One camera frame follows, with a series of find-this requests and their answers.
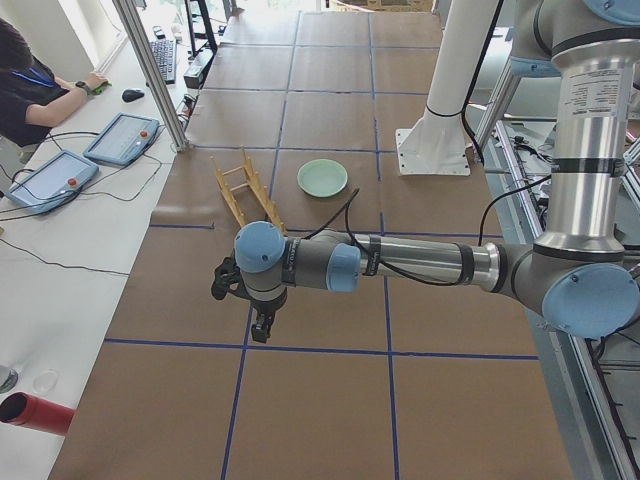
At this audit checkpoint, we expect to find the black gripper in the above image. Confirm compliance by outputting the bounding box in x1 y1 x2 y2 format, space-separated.
251 297 286 343

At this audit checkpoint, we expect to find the light green ceramic plate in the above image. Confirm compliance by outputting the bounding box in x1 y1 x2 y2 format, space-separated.
297 159 348 198

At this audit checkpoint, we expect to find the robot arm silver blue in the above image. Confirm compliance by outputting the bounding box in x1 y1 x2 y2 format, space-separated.
212 1 639 343

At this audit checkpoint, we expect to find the wooden dish rack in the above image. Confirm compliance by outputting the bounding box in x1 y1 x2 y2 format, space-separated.
210 147 287 234

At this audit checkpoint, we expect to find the far blue teach pendant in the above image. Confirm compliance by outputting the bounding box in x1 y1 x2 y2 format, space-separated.
83 113 160 166

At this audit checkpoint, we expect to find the blue teach pendant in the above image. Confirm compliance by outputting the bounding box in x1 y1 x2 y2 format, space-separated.
6 150 99 214
83 113 160 166

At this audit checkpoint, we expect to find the near blue teach pendant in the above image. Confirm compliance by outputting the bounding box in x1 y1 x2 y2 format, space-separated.
6 150 99 214

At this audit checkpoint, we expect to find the red cylindrical bottle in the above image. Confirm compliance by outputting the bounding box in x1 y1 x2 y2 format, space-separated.
1 392 75 436

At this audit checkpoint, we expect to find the black computer mouse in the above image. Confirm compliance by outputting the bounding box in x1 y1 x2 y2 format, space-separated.
121 88 145 103

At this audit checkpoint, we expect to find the black computer keyboard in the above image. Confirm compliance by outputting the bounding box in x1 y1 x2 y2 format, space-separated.
149 38 177 84

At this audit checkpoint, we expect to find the seated person dark shirt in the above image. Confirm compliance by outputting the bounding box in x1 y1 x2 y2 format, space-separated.
1 20 108 148

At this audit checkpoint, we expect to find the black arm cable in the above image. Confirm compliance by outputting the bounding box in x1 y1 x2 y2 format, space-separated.
304 186 494 287

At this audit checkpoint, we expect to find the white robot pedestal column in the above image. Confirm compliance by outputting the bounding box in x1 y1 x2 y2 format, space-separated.
396 0 501 176

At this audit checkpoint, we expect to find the aluminium frame post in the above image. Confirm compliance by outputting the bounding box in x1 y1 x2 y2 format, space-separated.
112 0 189 152

